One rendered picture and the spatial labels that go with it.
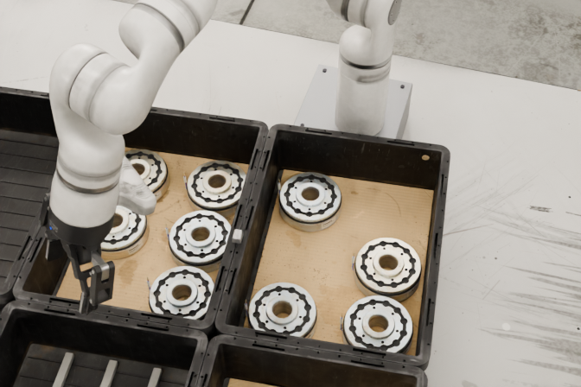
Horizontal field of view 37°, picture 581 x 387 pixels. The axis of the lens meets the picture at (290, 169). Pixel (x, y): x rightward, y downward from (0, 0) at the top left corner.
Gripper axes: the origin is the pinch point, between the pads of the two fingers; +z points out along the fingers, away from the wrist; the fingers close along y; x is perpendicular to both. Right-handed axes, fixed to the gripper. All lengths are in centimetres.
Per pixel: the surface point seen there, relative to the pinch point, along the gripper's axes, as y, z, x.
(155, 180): -23.3, 13.9, 28.4
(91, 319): -1.5, 12.9, 5.3
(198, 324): 7.9, 8.8, 16.3
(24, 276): -13.5, 14.9, 1.0
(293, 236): -1.8, 11.5, 41.7
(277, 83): -43, 18, 70
